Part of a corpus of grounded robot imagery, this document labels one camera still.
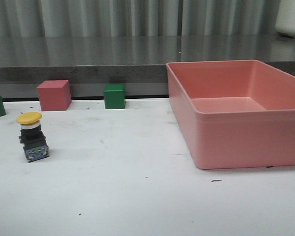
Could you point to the right green cube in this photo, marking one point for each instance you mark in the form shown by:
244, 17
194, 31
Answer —
114, 96

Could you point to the white appliance on counter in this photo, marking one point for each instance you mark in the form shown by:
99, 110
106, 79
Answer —
285, 21

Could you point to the grey stone counter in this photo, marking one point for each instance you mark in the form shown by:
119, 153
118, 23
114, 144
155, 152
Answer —
139, 62

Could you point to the pink plastic bin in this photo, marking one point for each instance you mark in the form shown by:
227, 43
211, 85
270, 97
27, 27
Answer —
234, 114

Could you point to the grey pleated curtain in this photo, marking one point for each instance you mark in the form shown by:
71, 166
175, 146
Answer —
84, 18

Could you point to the far pink cube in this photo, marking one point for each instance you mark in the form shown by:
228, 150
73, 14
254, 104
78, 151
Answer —
54, 95

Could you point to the yellow push button switch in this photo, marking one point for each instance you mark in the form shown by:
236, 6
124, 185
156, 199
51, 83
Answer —
35, 145

